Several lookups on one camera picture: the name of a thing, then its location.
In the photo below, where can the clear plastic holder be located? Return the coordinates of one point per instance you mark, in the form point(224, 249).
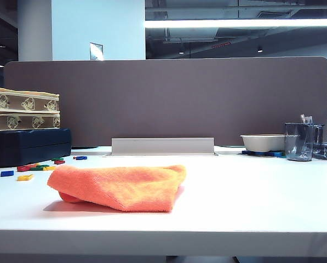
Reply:
point(318, 134)

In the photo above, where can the ceiling light strip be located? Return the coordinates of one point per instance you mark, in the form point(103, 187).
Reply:
point(234, 23)

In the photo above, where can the black pendant lamp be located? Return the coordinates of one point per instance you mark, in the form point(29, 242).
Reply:
point(259, 49)

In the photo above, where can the silver wall sign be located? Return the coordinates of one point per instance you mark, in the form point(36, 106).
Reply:
point(96, 51)

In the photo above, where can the dark blue case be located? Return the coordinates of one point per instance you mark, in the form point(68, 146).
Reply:
point(29, 148)

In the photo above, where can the red ceiling sign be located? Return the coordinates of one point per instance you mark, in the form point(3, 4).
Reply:
point(221, 45)

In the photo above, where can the yellow letter magnet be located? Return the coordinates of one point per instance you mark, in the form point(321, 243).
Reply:
point(50, 168)
point(25, 178)

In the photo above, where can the white column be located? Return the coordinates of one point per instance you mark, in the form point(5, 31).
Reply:
point(34, 30)

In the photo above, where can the grey transparent cup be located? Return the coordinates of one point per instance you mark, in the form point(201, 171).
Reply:
point(298, 145)

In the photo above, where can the utensils in cup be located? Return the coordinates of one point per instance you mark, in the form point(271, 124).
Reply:
point(307, 119)

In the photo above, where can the orange letter magnet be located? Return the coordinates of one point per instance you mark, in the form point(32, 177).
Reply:
point(35, 165)

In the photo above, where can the brown cartoon print box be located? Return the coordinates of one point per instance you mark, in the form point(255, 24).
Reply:
point(15, 102)
point(26, 122)

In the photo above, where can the orange microfibre cloth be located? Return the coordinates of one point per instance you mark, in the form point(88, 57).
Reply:
point(125, 189)

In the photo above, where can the green letter magnet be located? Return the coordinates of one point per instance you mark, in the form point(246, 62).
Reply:
point(41, 167)
point(56, 159)

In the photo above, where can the brown desk partition panel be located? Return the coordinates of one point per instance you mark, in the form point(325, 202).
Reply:
point(179, 104)

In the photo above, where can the white bowl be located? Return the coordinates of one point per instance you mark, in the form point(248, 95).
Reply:
point(261, 142)

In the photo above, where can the blue and red letter magnet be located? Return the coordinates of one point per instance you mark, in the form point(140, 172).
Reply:
point(81, 157)

